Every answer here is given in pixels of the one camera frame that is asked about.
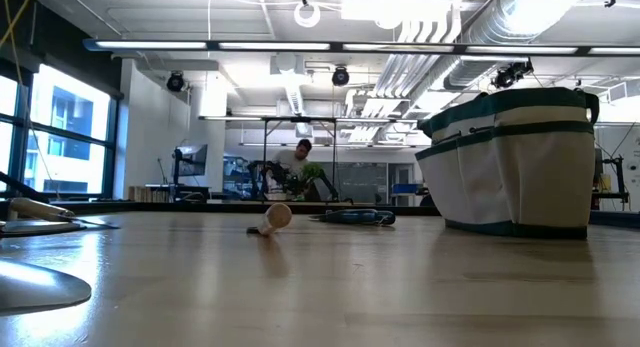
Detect teal handled pruner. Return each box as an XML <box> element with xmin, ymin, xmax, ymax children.
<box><xmin>308</xmin><ymin>208</ymin><xmax>397</xmax><ymax>227</ymax></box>

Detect wooden handled garden tool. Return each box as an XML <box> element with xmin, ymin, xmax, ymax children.
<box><xmin>245</xmin><ymin>202</ymin><xmax>293</xmax><ymax>237</ymax></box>

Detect cream gardening bag green trim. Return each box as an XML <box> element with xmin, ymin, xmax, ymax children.
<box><xmin>415</xmin><ymin>86</ymin><xmax>601</xmax><ymax>241</ymax></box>

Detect wooden handled steel trowel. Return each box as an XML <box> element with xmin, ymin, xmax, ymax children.
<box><xmin>8</xmin><ymin>196</ymin><xmax>121</xmax><ymax>231</ymax></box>

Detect dark green handled garden shears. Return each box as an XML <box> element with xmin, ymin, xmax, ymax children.
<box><xmin>0</xmin><ymin>219</ymin><xmax>89</xmax><ymax>239</ymax></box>

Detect grey metal base plate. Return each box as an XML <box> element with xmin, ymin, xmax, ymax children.
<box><xmin>0</xmin><ymin>258</ymin><xmax>94</xmax><ymax>318</ymax></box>

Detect small green background plant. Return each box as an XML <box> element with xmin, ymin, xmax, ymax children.
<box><xmin>287</xmin><ymin>161</ymin><xmax>326</xmax><ymax>198</ymax></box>

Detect person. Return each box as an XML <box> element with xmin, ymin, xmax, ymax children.
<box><xmin>272</xmin><ymin>138</ymin><xmax>321</xmax><ymax>201</ymax></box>

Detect black ceiling spotlight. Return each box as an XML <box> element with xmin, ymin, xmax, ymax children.
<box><xmin>166</xmin><ymin>70</ymin><xmax>187</xmax><ymax>93</ymax></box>
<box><xmin>331</xmin><ymin>64</ymin><xmax>351</xmax><ymax>87</ymax></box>
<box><xmin>490</xmin><ymin>59</ymin><xmax>535</xmax><ymax>91</ymax></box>

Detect computer monitor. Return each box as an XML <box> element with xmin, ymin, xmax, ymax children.
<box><xmin>172</xmin><ymin>143</ymin><xmax>209</xmax><ymax>181</ymax></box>

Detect long ceiling light strip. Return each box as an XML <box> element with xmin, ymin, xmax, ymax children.
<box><xmin>83</xmin><ymin>38</ymin><xmax>640</xmax><ymax>57</ymax></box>

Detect wooden crate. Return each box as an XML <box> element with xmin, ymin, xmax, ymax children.
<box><xmin>128</xmin><ymin>185</ymin><xmax>174</xmax><ymax>203</ymax></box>

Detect black equipment stand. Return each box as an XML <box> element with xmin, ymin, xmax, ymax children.
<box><xmin>591</xmin><ymin>155</ymin><xmax>631</xmax><ymax>211</ymax></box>

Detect black background rig frame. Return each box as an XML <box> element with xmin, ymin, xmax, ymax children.
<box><xmin>260</xmin><ymin>115</ymin><xmax>339</xmax><ymax>203</ymax></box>

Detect white ring lamp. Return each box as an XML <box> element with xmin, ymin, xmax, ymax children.
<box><xmin>293</xmin><ymin>0</ymin><xmax>322</xmax><ymax>29</ymax></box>

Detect silver ventilation duct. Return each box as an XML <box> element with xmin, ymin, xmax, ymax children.
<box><xmin>442</xmin><ymin>0</ymin><xmax>584</xmax><ymax>91</ymax></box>

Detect yellow hanging cable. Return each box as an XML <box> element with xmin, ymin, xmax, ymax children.
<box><xmin>0</xmin><ymin>0</ymin><xmax>56</xmax><ymax>198</ymax></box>

